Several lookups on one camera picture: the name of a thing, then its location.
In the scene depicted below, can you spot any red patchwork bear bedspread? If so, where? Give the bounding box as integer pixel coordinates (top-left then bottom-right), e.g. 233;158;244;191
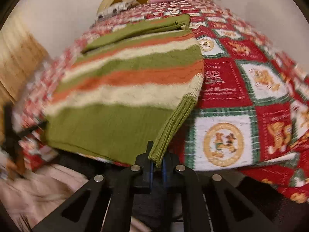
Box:
19;0;308;203

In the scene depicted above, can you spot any striped green orange knit sweater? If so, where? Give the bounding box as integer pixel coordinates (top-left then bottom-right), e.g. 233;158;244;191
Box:
45;14;204;166

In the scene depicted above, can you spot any white car print pillow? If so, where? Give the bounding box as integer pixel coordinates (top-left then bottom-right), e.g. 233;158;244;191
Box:
96;0;140;21

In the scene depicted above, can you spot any beige side curtain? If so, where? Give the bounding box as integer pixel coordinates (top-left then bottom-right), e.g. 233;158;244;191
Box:
1;14;48;104

